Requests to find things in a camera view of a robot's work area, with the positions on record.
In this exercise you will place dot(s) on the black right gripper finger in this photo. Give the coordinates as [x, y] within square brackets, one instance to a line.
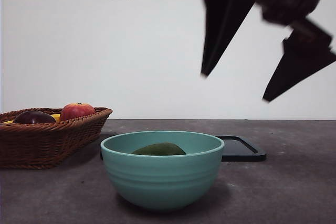
[223, 19]
[302, 64]

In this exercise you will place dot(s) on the green avocado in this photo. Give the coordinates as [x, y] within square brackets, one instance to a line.
[160, 149]

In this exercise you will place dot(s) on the teal ribbed bowl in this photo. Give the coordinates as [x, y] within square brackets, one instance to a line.
[162, 179]

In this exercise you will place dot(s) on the dark rectangular tray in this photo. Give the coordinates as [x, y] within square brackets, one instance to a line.
[241, 153]

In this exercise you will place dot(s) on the red yellow apple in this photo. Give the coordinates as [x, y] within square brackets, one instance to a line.
[77, 111]

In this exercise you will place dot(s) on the yellow banana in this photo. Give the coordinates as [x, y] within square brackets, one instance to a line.
[55, 117]

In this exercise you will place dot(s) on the dark red apple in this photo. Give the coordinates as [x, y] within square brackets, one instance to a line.
[34, 117]

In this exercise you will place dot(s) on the brown wicker basket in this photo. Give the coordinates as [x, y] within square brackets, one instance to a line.
[39, 145]

